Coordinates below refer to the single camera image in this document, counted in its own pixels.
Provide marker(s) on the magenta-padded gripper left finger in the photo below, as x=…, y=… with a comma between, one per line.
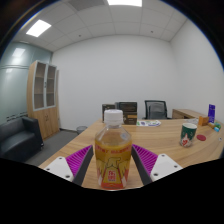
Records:
x=78, y=160

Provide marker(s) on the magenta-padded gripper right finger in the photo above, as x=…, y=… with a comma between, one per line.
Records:
x=148, y=160

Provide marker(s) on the orange-label drink bottle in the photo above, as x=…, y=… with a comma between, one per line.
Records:
x=113, y=150

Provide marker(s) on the grey waste bin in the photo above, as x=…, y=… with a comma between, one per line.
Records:
x=81, y=129

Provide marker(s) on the printed leaflet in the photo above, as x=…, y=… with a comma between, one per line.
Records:
x=148, y=123

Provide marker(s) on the green and white mug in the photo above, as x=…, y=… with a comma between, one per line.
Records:
x=188, y=135

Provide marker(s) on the black mesh office chair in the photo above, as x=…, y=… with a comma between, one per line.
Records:
x=156, y=110

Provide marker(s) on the small dark box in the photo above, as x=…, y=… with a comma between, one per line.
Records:
x=108, y=110

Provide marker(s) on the wooden side desk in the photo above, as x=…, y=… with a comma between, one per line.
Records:
x=186, y=113

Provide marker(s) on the black leather sofa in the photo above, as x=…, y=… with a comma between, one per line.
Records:
x=18, y=136

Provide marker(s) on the orange-brown box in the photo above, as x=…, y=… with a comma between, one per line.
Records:
x=203, y=120

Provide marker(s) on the wooden glass-door shelf cabinet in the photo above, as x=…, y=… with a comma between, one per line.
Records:
x=42, y=100

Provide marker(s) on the small blue and white box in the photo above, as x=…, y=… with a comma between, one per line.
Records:
x=217, y=129

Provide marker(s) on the purple standing package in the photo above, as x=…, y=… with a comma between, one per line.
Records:
x=211, y=113

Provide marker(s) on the small square ceiling light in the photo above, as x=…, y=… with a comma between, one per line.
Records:
x=38, y=28

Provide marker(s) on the ceiling air vent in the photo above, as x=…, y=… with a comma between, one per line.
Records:
x=86, y=4

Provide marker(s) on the large square ceiling light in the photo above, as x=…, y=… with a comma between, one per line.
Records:
x=124, y=2

